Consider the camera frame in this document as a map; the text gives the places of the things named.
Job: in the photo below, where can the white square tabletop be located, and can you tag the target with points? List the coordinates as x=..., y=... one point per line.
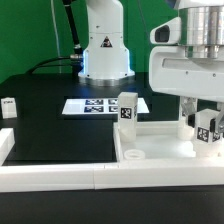
x=154, y=140

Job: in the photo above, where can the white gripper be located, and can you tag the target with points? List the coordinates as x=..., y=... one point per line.
x=171, y=72

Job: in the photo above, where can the white sheet with tags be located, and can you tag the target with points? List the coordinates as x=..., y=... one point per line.
x=90, y=106

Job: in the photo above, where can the white left barrier wall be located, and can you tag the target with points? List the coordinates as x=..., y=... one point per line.
x=7, y=142

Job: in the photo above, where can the white front barrier wall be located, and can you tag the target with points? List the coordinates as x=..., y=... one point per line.
x=126, y=174

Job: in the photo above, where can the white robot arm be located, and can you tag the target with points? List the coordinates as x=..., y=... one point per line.
x=106, y=59

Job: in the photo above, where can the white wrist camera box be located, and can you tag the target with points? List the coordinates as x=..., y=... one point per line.
x=168, y=33

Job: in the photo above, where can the white barrier wall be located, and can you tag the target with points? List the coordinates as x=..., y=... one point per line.
x=126, y=174
x=7, y=142

